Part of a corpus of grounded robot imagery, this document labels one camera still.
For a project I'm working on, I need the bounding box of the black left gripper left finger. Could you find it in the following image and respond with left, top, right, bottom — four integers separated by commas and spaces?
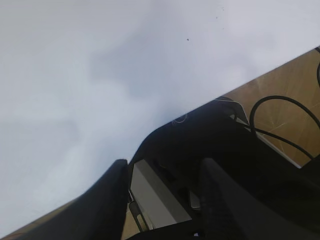
19, 159, 129, 240

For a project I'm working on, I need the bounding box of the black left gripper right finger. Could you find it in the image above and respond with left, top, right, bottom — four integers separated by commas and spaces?
199, 158, 320, 240

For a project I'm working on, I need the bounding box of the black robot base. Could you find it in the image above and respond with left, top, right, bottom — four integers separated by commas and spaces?
132, 102, 320, 240

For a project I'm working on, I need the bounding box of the black cable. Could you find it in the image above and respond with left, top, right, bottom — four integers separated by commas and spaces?
249, 47, 320, 161

